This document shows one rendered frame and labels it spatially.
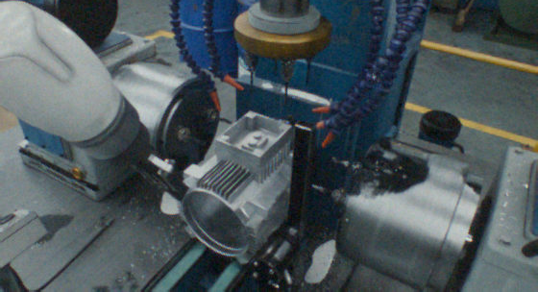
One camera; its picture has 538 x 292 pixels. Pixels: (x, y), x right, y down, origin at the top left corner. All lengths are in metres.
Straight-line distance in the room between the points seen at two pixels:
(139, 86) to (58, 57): 0.53
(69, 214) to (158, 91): 0.45
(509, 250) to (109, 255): 0.83
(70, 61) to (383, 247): 0.55
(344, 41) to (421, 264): 0.50
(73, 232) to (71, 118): 0.70
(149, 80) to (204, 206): 0.31
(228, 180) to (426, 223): 0.34
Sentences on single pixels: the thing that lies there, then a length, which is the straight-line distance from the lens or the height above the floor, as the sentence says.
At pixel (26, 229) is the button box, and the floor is 1.06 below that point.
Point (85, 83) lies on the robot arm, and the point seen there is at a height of 1.40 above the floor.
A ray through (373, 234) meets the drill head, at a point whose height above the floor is 1.07.
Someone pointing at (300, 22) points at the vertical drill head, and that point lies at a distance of 0.75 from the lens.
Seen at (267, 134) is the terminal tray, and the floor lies 1.12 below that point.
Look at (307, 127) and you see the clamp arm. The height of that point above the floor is 1.25.
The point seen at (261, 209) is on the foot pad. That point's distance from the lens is 0.77.
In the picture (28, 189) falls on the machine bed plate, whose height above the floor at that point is 0.80.
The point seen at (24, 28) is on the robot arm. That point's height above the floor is 1.46.
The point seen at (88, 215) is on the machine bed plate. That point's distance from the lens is 1.20.
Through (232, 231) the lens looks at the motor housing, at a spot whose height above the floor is 0.94.
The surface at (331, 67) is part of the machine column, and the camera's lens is 1.02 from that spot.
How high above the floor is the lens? 1.61
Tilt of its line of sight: 36 degrees down
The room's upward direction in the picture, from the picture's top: 2 degrees clockwise
